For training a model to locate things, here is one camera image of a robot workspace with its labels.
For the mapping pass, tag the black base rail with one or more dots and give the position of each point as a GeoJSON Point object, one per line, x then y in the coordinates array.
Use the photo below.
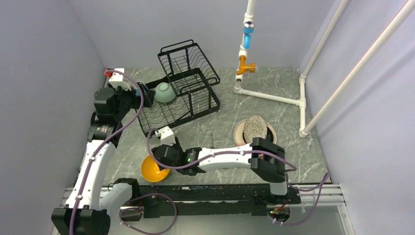
{"type": "Point", "coordinates": [253, 199]}

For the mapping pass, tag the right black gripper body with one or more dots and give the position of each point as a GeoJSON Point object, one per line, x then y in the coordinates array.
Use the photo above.
{"type": "Point", "coordinates": [177, 146]}

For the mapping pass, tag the mint green ceramic bowl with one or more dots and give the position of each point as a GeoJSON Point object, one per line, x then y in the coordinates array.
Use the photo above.
{"type": "Point", "coordinates": [164, 93]}

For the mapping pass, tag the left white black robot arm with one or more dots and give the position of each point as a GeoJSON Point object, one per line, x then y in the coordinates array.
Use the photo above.
{"type": "Point", "coordinates": [85, 212]}

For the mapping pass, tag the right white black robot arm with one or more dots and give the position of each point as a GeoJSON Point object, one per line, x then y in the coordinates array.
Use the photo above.
{"type": "Point", "coordinates": [263, 157]}

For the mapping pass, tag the orange pipe valve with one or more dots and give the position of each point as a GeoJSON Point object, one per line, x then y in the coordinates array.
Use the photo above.
{"type": "Point", "coordinates": [243, 67]}

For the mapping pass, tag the white tall pole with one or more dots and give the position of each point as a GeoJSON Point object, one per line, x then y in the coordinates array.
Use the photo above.
{"type": "Point", "coordinates": [398, 19]}

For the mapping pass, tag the speckled grey ceramic plate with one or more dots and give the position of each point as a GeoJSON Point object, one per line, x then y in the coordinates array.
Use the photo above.
{"type": "Point", "coordinates": [255, 127]}

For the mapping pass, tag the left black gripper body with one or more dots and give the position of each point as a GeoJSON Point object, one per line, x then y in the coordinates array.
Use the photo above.
{"type": "Point", "coordinates": [127, 99]}

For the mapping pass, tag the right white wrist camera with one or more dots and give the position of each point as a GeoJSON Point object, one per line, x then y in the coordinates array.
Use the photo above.
{"type": "Point", "coordinates": [166, 136]}

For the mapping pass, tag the black ceramic plate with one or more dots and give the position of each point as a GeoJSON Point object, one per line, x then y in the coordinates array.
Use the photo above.
{"type": "Point", "coordinates": [270, 135]}

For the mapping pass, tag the pink rimmed ceramic plate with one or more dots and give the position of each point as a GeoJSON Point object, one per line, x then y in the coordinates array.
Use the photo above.
{"type": "Point", "coordinates": [238, 135]}

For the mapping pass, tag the blue cylinder on pipe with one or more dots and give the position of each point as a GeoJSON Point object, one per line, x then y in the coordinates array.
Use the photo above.
{"type": "Point", "coordinates": [248, 29]}

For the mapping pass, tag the yellow ribbed ceramic bowl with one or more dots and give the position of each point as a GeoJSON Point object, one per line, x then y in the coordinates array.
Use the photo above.
{"type": "Point", "coordinates": [150, 171]}

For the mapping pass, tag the green handled screwdriver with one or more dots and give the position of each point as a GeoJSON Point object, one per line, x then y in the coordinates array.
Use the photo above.
{"type": "Point", "coordinates": [212, 141]}

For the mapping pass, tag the black wire dish rack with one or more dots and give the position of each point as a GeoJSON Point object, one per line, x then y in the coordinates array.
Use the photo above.
{"type": "Point", "coordinates": [191, 75]}

